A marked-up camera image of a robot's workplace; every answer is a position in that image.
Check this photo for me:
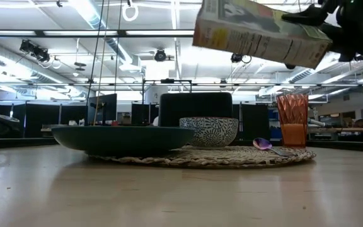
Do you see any black metal rack frame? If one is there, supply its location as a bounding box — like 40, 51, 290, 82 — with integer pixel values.
142, 78, 193, 105

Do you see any purple metal spoon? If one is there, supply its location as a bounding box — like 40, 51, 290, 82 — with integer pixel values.
252, 137, 297, 158

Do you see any white hanging ring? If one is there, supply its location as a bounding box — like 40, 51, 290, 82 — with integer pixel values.
122, 3, 139, 22

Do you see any black double ceiling spotlight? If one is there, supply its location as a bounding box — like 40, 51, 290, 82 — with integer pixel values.
19, 40, 50, 63

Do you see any grey office chair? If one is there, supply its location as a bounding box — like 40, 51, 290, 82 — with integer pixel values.
0, 113, 21, 139

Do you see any panda cereal box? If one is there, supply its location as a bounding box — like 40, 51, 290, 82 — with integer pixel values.
192, 0, 333, 70

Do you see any wooden workbench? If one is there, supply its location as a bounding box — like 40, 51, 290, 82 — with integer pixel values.
308, 127, 363, 134

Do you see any orange faceted tumbler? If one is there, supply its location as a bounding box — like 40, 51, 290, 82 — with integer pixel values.
276, 93, 309, 148

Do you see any round black ceiling camera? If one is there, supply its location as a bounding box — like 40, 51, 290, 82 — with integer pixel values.
154, 48, 168, 62

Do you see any white blue patterned bowl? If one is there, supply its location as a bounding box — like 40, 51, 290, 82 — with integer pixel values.
179, 117, 239, 149

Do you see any round woven straw placemat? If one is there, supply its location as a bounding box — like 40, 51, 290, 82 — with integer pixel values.
88, 144, 317, 169

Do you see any dark green plate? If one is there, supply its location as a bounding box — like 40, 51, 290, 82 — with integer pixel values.
51, 125, 195, 156

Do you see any white cylindrical tank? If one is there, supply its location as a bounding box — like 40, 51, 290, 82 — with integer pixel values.
144, 85, 169, 105

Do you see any black hanging cable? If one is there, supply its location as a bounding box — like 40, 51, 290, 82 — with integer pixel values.
86, 0, 106, 99

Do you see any black overhead frame bar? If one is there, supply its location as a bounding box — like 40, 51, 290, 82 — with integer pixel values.
0, 29, 195, 39

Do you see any black computer monitor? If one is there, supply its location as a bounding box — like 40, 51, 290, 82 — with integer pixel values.
87, 93, 118, 126

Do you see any black ceiling spotlight with cable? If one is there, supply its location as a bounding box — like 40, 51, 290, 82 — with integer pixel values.
231, 52, 252, 64

